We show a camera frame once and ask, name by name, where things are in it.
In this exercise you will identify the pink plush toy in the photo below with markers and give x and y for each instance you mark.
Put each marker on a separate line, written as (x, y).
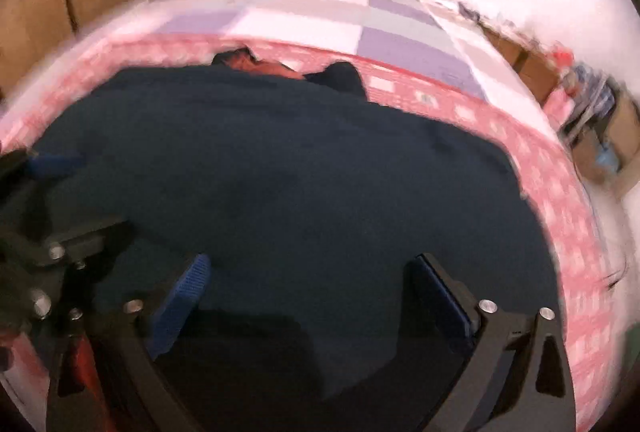
(558, 108)

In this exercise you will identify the dark navy padded jacket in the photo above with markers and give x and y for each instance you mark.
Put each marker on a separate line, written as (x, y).
(309, 200)

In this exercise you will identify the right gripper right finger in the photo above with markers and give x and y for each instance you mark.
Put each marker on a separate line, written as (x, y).
(514, 376)

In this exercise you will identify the wooden nightstand cabinet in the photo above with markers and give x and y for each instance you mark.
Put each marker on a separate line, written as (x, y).
(533, 67)

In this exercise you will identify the pile of colourful clothes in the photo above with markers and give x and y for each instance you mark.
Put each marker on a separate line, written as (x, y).
(594, 92)

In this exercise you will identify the purple pink patchwork bedsheet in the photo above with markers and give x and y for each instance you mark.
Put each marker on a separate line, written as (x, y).
(429, 38)

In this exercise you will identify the cardboard box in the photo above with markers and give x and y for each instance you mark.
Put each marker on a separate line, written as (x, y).
(606, 150)

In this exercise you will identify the red white checkered blanket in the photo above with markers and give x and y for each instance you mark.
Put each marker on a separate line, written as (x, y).
(547, 176)

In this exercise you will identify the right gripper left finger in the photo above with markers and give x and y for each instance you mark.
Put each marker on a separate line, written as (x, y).
(103, 375)

